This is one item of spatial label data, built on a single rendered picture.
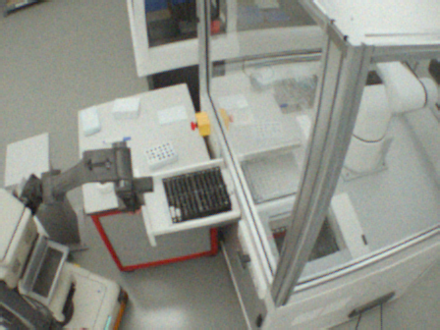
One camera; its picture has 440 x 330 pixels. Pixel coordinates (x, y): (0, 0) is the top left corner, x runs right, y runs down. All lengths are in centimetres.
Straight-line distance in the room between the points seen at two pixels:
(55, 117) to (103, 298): 169
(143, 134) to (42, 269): 92
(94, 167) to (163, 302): 152
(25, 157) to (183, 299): 116
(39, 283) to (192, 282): 123
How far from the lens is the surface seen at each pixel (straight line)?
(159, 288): 250
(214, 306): 244
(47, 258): 152
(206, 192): 170
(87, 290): 227
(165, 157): 193
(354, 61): 59
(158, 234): 165
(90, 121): 214
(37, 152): 219
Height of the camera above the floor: 232
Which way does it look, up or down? 54 degrees down
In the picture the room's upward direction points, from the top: 1 degrees counter-clockwise
